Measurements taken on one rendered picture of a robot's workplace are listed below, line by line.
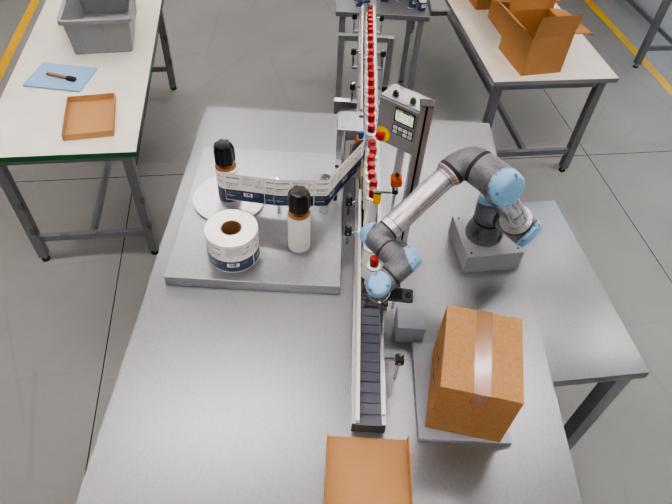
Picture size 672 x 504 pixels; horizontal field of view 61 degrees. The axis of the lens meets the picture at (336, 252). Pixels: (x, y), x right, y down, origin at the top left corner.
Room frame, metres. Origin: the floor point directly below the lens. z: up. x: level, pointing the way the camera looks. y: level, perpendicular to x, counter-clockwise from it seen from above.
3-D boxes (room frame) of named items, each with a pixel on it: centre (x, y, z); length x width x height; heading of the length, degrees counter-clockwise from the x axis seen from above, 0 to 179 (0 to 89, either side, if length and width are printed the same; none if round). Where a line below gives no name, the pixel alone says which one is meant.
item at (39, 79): (2.75, 1.59, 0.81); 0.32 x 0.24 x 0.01; 86
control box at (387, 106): (1.72, -0.21, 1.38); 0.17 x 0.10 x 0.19; 56
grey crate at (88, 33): (3.29, 1.51, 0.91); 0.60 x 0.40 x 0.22; 14
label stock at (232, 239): (1.47, 0.40, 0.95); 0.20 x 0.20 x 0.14
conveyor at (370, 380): (1.61, -0.13, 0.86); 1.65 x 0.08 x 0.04; 1
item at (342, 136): (2.04, -0.03, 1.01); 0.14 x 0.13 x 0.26; 1
